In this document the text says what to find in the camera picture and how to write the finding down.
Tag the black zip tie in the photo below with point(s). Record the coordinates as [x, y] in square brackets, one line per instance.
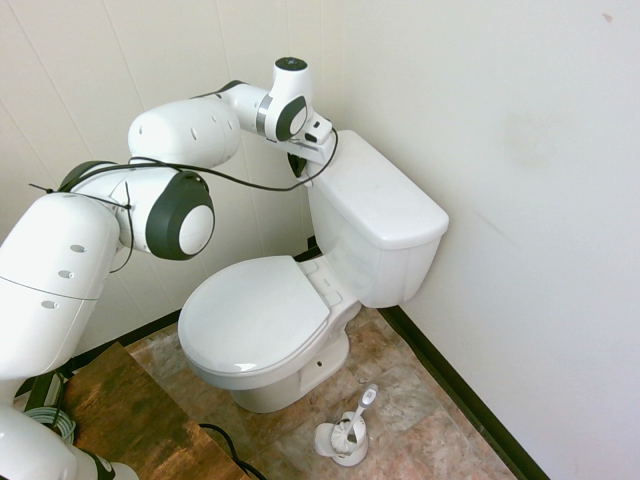
[100, 200]

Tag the dark wooden platform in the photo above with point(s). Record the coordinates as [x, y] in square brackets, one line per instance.
[140, 415]

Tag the black baseboard behind toilet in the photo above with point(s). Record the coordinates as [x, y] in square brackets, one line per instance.
[450, 385]

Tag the white toilet tank lid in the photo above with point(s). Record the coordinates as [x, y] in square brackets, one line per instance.
[380, 190]

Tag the white toilet tank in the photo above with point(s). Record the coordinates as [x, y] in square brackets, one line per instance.
[380, 270]

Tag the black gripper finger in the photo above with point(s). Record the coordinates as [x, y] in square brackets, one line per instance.
[294, 164]
[303, 167]

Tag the black baseboard beside toilet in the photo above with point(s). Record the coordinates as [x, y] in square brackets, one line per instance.
[140, 332]

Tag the wrist camera on white mount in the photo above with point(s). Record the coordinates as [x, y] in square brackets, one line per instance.
[315, 129]

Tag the white toilet brush holder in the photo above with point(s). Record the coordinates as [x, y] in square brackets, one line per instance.
[345, 450]

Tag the white gripper body with marker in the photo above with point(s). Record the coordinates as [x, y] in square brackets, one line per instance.
[320, 152]

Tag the white toilet seat cover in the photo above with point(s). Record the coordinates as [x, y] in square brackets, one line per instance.
[255, 315]

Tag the white toilet brush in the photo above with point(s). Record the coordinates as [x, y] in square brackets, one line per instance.
[361, 410]

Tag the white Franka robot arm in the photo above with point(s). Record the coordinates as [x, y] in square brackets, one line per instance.
[180, 135]

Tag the white toilet bowl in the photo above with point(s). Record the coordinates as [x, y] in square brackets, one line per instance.
[320, 360]

